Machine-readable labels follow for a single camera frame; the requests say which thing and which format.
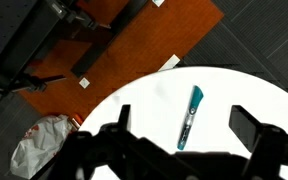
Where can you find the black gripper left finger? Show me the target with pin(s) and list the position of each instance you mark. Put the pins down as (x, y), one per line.
(125, 116)

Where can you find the black stand frame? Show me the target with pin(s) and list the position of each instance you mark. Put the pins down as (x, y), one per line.
(107, 40)

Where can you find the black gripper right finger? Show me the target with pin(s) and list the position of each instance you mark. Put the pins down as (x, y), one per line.
(247, 130)

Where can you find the white plastic bag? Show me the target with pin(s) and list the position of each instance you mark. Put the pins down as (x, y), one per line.
(40, 146)

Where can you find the white printed paper scrap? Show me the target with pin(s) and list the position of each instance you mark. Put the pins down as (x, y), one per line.
(158, 2)

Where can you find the small white paper tag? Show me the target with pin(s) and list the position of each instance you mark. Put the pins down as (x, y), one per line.
(84, 83)

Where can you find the black robot bench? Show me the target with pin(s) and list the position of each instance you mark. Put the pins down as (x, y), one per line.
(14, 26)

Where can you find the teal marker pen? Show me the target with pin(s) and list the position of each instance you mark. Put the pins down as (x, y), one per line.
(190, 115)

